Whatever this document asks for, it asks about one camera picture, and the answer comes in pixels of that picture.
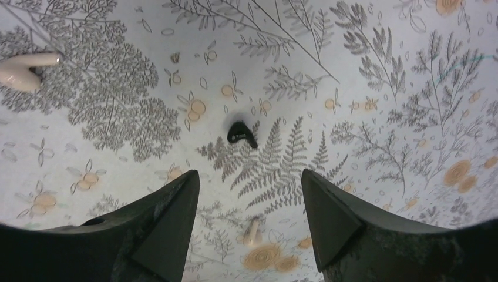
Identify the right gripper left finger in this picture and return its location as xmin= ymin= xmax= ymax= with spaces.
xmin=1 ymin=170 xmax=200 ymax=281

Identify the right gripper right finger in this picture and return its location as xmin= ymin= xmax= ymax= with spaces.
xmin=301 ymin=169 xmax=497 ymax=281

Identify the black earbud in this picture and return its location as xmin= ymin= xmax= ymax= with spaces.
xmin=227 ymin=121 xmax=258 ymax=149

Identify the floral patterned table mat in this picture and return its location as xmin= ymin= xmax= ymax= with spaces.
xmin=1 ymin=1 xmax=497 ymax=281

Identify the beige earbud on mat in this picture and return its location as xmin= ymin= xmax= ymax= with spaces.
xmin=1 ymin=53 xmax=63 ymax=92

